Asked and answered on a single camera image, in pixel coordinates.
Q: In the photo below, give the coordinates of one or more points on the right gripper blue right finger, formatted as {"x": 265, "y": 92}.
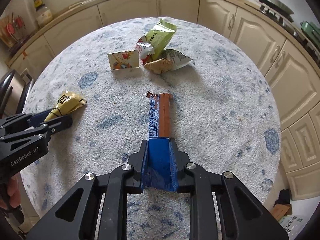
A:
{"x": 180, "y": 180}

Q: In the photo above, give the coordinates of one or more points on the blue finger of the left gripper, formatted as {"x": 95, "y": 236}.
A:
{"x": 59, "y": 124}
{"x": 38, "y": 118}

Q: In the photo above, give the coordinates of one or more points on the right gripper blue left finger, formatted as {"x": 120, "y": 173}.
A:
{"x": 138, "y": 161}

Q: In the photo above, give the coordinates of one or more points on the blue brown snack bar wrapper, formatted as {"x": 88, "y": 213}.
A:
{"x": 157, "y": 174}

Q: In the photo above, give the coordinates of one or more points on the yellow snack wrapper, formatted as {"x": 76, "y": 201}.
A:
{"x": 66, "y": 104}

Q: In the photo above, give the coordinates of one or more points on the brown bread piece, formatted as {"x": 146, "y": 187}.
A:
{"x": 159, "y": 66}

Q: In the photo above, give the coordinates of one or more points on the small cartoon carton box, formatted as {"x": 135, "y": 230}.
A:
{"x": 124, "y": 60}

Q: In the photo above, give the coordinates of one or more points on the grey white torn bag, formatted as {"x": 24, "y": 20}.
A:
{"x": 178, "y": 59}

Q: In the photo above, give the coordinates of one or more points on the green snack bag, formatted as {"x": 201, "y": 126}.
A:
{"x": 159, "y": 36}

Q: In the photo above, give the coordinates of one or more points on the red white candy wrapper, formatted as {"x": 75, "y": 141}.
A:
{"x": 145, "y": 50}

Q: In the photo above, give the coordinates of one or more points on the person's left hand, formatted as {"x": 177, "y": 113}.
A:
{"x": 13, "y": 191}

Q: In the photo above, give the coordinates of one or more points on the black steel pedal bin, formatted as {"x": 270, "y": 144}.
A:
{"x": 15, "y": 89}

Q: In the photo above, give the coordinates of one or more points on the white blue patterned tablecloth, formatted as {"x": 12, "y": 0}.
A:
{"x": 177, "y": 137}

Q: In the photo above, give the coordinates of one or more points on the red utensil rack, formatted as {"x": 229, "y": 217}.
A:
{"x": 12, "y": 31}

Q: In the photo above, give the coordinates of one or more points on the large glass jar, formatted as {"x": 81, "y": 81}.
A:
{"x": 43, "y": 13}

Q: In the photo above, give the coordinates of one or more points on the cardboard box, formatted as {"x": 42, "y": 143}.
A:
{"x": 281, "y": 210}

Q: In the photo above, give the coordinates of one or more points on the white paper towel pack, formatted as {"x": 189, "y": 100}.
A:
{"x": 293, "y": 225}

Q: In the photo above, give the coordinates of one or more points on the gas stove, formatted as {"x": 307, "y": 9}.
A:
{"x": 286, "y": 22}

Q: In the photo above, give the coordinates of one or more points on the green electric cooker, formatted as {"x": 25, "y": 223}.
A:
{"x": 311, "y": 31}

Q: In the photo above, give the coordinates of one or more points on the steel wok pan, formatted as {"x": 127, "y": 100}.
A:
{"x": 282, "y": 6}

